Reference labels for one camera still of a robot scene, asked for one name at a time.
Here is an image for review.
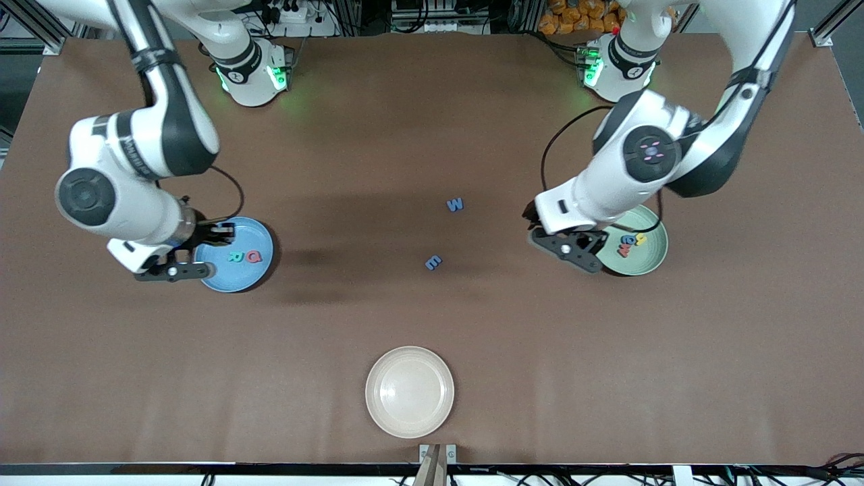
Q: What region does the aluminium frame post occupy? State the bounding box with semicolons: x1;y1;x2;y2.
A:
335;0;369;36
506;0;544;34
810;0;864;48
0;0;72;56

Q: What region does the wooden stick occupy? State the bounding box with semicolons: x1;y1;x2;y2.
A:
413;443;449;486

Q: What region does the white power strip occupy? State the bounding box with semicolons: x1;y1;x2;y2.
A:
267;0;325;26

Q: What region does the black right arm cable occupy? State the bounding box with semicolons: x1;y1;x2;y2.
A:
108;0;245;222

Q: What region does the blue plate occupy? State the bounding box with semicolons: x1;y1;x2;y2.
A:
196;217;274;293

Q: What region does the green plate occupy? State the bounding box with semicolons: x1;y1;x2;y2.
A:
603;205;669;276

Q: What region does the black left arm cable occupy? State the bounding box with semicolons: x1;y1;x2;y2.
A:
540;0;794;227

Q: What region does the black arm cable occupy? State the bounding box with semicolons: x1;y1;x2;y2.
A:
108;0;245;222
540;0;794;227

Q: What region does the small metal bracket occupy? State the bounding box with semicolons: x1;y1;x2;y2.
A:
418;443;457;465

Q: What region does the bag of orange items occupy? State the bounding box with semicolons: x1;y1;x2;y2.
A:
538;0;625;36

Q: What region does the beige plate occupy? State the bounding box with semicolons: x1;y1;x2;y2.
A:
365;346;455;439

